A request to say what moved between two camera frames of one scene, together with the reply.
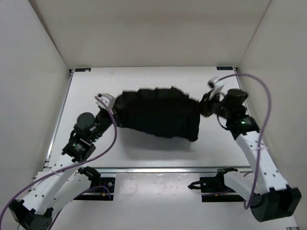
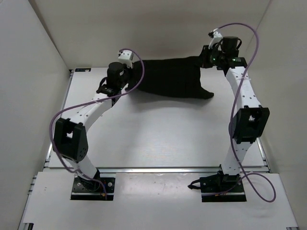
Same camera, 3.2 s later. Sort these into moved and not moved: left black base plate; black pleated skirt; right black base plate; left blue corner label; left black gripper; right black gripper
Moved: left black gripper; right black gripper; black pleated skirt
Not moved: left blue corner label; right black base plate; left black base plate
